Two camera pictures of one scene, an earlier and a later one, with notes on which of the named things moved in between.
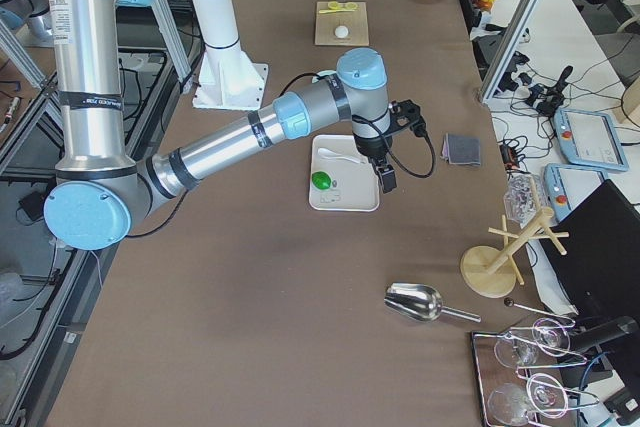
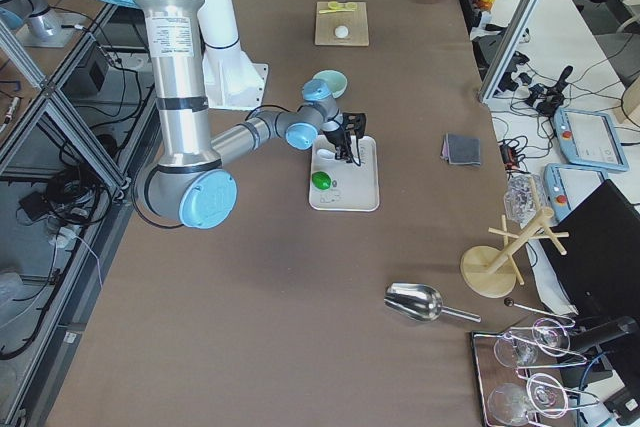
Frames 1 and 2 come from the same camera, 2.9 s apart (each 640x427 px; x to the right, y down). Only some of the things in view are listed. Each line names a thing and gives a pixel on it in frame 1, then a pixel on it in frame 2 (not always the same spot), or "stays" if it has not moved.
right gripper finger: [387, 177] → [347, 152]
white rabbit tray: [355, 183] stays
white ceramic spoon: [330, 154] stays
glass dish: [523, 197] stays
